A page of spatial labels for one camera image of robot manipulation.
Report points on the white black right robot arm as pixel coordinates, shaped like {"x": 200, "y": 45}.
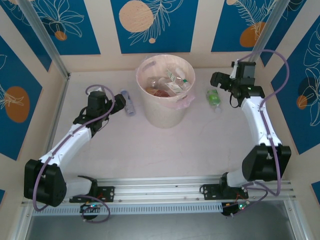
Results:
{"x": 262, "y": 125}

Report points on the cream ribbed plastic bin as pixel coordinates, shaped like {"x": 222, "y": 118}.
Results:
{"x": 162, "y": 112}

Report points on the clear bottle white green label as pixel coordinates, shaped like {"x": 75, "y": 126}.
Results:
{"x": 171, "y": 75}

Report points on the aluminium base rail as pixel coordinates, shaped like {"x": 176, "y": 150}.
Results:
{"x": 160, "y": 190}

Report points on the aluminium frame post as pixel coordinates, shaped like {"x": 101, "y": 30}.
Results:
{"x": 43, "y": 35}
{"x": 268, "y": 25}

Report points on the aluminium side rail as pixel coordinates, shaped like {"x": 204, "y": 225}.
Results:
{"x": 61, "y": 100}

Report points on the small circuit board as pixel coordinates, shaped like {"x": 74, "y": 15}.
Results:
{"x": 240, "y": 206}
{"x": 91, "y": 206}

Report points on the clear blue tinted bottle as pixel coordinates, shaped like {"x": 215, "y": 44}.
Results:
{"x": 128, "y": 102}

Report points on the clear crumpled plastic bottle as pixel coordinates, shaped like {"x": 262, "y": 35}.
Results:
{"x": 156, "y": 81}

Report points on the clear bottle green band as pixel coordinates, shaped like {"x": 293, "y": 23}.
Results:
{"x": 183, "y": 81}

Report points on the red orange drink bottle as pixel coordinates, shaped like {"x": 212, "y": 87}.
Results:
{"x": 157, "y": 92}

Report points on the green lime label bottle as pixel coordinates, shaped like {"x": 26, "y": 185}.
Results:
{"x": 213, "y": 97}

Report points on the pink translucent bin liner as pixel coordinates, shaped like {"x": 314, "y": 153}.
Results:
{"x": 186, "y": 102}

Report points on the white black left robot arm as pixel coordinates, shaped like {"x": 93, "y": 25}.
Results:
{"x": 45, "y": 180}

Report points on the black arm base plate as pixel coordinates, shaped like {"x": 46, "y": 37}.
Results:
{"x": 210, "y": 191}
{"x": 107, "y": 193}

